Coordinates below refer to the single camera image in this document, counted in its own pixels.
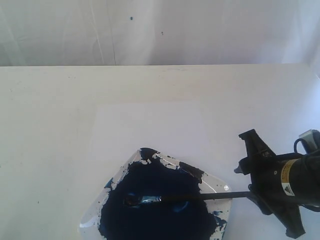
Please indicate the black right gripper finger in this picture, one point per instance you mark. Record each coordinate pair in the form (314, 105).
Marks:
(255, 146)
(289, 215)

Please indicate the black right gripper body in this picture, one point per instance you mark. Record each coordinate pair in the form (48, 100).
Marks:
(265, 174)

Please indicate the black paintbrush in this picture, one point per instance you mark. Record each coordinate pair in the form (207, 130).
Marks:
(139, 200)

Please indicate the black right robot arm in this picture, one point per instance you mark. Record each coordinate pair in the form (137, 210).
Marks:
(300, 180)

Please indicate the white paper sheet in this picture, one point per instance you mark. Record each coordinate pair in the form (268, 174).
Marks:
(175, 129)

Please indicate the white square paint dish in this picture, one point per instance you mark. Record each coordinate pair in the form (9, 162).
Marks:
(151, 173)

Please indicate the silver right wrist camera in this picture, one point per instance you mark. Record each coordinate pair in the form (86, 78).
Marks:
(311, 140)

